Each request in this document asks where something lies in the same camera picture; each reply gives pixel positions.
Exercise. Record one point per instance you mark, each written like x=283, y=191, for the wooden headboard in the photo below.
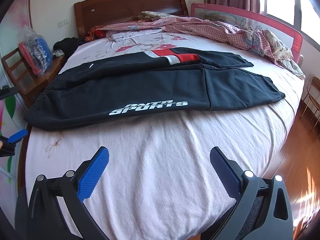
x=91, y=13

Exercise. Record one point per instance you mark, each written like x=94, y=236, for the wall socket plate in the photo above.
x=62, y=23

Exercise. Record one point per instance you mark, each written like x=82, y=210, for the floral wardrobe door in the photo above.
x=12, y=108

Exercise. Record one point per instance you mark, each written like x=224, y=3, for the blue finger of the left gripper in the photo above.
x=9, y=144

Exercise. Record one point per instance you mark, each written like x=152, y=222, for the wooden chair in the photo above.
x=21, y=76

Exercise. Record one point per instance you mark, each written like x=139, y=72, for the black clothes pile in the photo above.
x=69, y=45

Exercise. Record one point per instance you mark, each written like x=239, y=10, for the red pillow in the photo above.
x=99, y=34

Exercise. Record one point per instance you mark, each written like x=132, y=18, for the floral white bed sheet mattress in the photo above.
x=159, y=182

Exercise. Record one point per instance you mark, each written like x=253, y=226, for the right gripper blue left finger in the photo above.
x=45, y=219

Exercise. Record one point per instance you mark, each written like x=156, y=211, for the red patterned quilt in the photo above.
x=262, y=42

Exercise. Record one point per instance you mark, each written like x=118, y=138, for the plastic bag of clothes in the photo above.
x=34, y=50

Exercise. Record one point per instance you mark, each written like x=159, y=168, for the wire stool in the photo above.
x=312, y=91

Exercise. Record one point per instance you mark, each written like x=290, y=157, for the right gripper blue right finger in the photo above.
x=262, y=209

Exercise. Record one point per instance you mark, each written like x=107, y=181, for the pink bed guard rail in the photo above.
x=251, y=21

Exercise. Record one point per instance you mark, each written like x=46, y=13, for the black sports pants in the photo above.
x=150, y=82

